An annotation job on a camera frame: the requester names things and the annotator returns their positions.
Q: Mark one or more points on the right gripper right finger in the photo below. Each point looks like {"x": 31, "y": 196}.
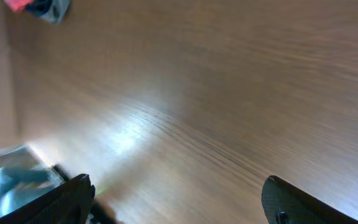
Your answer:
{"x": 283, "y": 203}

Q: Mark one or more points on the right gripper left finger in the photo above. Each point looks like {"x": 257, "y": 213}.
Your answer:
{"x": 71, "y": 202}

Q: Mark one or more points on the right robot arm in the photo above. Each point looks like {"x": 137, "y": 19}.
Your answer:
{"x": 19, "y": 187}

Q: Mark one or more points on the grey folded shirt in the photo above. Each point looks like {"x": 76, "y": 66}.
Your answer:
{"x": 56, "y": 11}

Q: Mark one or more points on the navy folded shirt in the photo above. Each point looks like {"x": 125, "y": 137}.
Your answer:
{"x": 39, "y": 8}

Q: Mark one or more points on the red folded shirt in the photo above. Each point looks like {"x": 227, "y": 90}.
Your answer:
{"x": 18, "y": 5}

